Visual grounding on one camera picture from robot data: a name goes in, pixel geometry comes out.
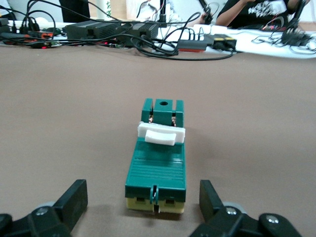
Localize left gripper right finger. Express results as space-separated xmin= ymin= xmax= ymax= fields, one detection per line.
xmin=189 ymin=179 xmax=304 ymax=237

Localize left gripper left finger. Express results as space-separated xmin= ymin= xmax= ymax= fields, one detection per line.
xmin=0 ymin=179 xmax=88 ymax=237

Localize bare person forearm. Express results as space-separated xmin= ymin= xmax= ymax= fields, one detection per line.
xmin=216 ymin=0 xmax=249 ymax=27

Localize brown table cover sheet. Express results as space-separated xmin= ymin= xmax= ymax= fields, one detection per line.
xmin=0 ymin=44 xmax=316 ymax=237

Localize circuit board red led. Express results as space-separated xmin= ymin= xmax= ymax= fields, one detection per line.
xmin=32 ymin=40 xmax=61 ymax=49

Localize black adapter yellow label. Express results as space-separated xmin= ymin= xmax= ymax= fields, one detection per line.
xmin=223 ymin=36 xmax=237 ymax=51
xmin=213 ymin=36 xmax=227 ymax=51

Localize black hub red base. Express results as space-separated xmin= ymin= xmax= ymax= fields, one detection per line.
xmin=177 ymin=37 xmax=214 ymax=53

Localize large black device box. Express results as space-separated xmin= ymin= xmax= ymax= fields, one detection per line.
xmin=64 ymin=21 xmax=121 ymax=40

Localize white power strip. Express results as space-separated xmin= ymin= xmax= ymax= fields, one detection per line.
xmin=192 ymin=23 xmax=232 ymax=35

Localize person in dark trousers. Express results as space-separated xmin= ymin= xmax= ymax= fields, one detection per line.
xmin=61 ymin=0 xmax=91 ymax=23

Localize white pole green print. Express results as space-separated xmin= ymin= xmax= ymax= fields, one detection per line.
xmin=97 ymin=0 xmax=113 ymax=20

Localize person in black printed shirt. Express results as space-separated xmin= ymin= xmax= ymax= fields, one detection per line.
xmin=234 ymin=0 xmax=316 ymax=28

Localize person in light clothes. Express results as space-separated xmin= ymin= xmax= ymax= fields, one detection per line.
xmin=137 ymin=0 xmax=185 ymax=24

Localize black looped cable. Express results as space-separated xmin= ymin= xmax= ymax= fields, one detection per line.
xmin=130 ymin=29 xmax=235 ymax=61

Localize orange black cable plug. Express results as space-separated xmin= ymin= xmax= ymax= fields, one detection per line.
xmin=0 ymin=32 xmax=55 ymax=42

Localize black cable tangle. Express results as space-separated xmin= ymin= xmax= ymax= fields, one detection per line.
xmin=0 ymin=0 xmax=67 ymax=47

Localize black tangled cables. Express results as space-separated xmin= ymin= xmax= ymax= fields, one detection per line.
xmin=251 ymin=14 xmax=316 ymax=54

